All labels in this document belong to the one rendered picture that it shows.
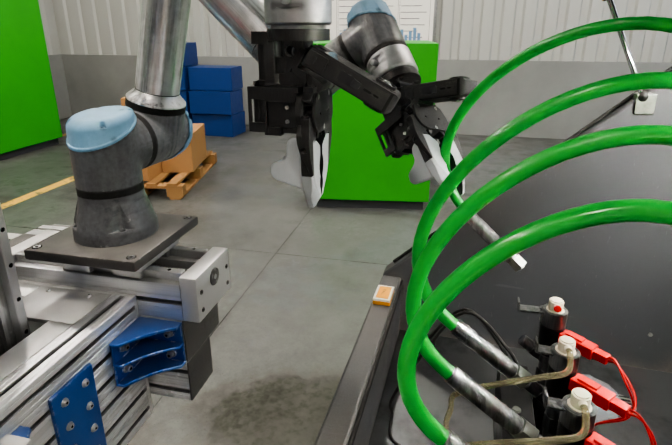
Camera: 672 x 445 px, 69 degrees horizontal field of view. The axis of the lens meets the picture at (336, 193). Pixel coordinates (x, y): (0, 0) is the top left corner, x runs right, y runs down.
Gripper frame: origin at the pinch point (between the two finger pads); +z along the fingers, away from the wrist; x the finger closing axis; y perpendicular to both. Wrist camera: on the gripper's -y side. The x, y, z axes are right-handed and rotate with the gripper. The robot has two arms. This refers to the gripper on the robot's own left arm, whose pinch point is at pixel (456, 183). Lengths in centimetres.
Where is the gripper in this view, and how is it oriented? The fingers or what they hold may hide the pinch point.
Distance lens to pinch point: 71.5
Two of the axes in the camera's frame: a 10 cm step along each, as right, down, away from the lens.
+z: 3.0, 8.7, -3.8
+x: -7.6, -0.2, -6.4
